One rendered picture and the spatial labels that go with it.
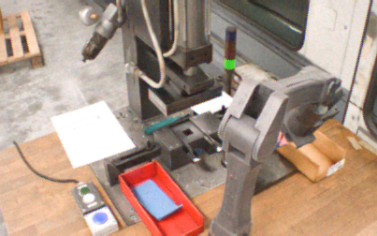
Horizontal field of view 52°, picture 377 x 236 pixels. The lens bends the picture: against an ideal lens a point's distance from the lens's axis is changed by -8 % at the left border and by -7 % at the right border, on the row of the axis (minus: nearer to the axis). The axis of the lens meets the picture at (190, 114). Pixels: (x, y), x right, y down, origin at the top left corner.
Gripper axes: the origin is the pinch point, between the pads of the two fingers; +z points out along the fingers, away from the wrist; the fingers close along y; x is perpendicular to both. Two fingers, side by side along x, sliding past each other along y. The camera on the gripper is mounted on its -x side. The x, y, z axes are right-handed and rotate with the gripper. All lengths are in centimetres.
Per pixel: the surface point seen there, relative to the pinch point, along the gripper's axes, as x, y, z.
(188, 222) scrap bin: 28.1, -6.9, 14.5
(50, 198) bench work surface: 58, 17, 28
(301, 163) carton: -10.2, -5.4, 10.2
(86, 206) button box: 50, 8, 20
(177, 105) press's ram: 20.8, 20.7, 2.7
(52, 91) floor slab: 19, 163, 197
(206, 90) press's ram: 11.6, 22.0, 1.4
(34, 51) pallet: 22, 216, 207
